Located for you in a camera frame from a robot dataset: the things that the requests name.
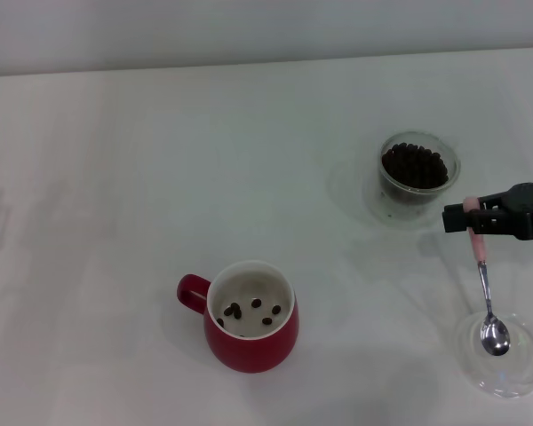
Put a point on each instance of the clear glass saucer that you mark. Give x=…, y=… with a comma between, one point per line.
x=528, y=368

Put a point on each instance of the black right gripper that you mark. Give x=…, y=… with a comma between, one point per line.
x=530, y=213

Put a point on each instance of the double-walled glass cup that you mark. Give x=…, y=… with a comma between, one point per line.
x=404, y=210

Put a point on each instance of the red ceramic mug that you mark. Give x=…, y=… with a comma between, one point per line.
x=248, y=355

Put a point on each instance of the scooped coffee bean portion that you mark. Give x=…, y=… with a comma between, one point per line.
x=256, y=303

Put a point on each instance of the coffee bean pile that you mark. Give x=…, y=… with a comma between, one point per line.
x=415, y=168

